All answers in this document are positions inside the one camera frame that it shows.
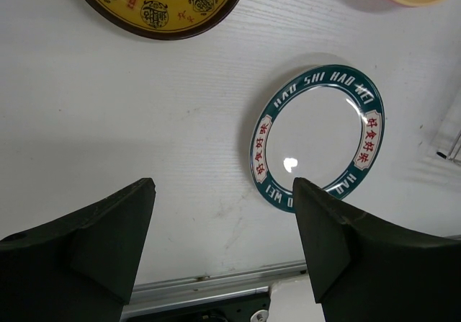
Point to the green rimmed white plate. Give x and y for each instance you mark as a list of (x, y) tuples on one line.
[(326, 125)]

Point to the metal wire dish rack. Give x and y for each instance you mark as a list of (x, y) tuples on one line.
[(446, 143)]

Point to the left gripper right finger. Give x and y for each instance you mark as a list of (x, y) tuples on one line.
[(364, 268)]

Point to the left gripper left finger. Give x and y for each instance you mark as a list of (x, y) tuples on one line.
[(79, 267)]

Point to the front aluminium rail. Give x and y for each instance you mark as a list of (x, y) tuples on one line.
[(173, 294)]

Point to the brown yellow patterned plate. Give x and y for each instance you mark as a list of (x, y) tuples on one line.
[(164, 19)]

